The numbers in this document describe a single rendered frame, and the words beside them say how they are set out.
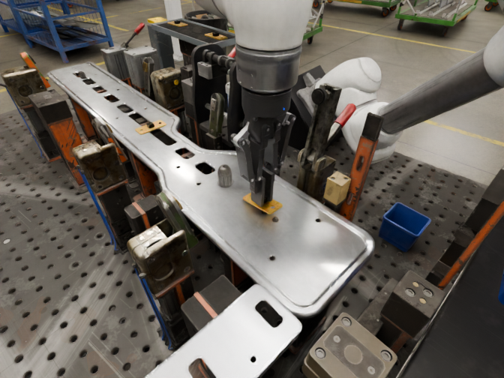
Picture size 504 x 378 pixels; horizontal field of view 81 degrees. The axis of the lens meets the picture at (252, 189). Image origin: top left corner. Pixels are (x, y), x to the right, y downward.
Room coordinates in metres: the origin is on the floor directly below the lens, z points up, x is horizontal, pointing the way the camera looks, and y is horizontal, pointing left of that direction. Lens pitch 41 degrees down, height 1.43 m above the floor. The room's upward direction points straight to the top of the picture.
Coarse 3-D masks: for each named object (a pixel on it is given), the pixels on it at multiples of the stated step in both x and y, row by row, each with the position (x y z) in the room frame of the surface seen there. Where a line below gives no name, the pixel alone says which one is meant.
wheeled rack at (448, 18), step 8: (408, 0) 6.13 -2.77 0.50; (416, 0) 6.90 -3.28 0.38; (400, 8) 6.20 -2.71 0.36; (408, 8) 6.69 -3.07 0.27; (416, 8) 6.65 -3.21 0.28; (424, 8) 6.53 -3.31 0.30; (432, 8) 6.65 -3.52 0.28; (448, 8) 6.65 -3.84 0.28; (456, 8) 6.46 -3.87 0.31; (464, 8) 6.65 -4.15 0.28; (472, 8) 6.74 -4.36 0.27; (400, 16) 6.15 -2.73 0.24; (408, 16) 6.07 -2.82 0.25; (416, 16) 5.98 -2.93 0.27; (424, 16) 5.93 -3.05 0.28; (432, 16) 5.92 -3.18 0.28; (440, 16) 5.92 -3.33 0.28; (448, 16) 5.85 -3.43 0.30; (456, 16) 5.99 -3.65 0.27; (464, 16) 6.21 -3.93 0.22; (400, 24) 6.17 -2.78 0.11; (440, 24) 5.71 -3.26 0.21; (448, 24) 5.63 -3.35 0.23
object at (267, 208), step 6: (246, 198) 0.45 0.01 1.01; (264, 198) 0.43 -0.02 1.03; (252, 204) 0.43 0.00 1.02; (264, 204) 0.42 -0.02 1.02; (270, 204) 0.42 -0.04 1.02; (276, 204) 0.42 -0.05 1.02; (282, 204) 0.42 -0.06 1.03; (264, 210) 0.40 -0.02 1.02; (270, 210) 0.40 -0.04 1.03; (276, 210) 0.40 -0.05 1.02
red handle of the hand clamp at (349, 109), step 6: (348, 108) 0.59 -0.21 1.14; (354, 108) 0.59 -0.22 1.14; (342, 114) 0.58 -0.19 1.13; (348, 114) 0.58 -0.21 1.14; (336, 120) 0.57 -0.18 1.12; (342, 120) 0.57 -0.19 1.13; (336, 126) 0.56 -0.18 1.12; (342, 126) 0.56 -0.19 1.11; (330, 132) 0.55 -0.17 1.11; (336, 132) 0.55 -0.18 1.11; (330, 138) 0.54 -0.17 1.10; (312, 156) 0.52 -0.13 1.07; (312, 162) 0.51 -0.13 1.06
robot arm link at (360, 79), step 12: (360, 60) 1.08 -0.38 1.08; (372, 60) 1.10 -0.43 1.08; (336, 72) 1.11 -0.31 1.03; (348, 72) 1.06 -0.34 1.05; (360, 72) 1.04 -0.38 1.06; (372, 72) 1.05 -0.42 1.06; (336, 84) 1.07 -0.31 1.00; (348, 84) 1.04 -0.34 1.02; (360, 84) 1.02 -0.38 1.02; (372, 84) 1.02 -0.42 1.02; (348, 96) 1.03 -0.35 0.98; (360, 96) 1.02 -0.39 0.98; (372, 96) 1.03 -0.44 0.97
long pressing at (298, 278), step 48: (96, 96) 0.98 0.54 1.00; (144, 96) 0.97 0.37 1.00; (144, 144) 0.67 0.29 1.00; (192, 144) 0.67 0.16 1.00; (192, 192) 0.48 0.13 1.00; (240, 192) 0.48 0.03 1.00; (288, 192) 0.48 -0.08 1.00; (240, 240) 0.35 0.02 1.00; (288, 240) 0.35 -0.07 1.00; (336, 240) 0.35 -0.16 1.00; (288, 288) 0.25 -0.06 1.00; (336, 288) 0.25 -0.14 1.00
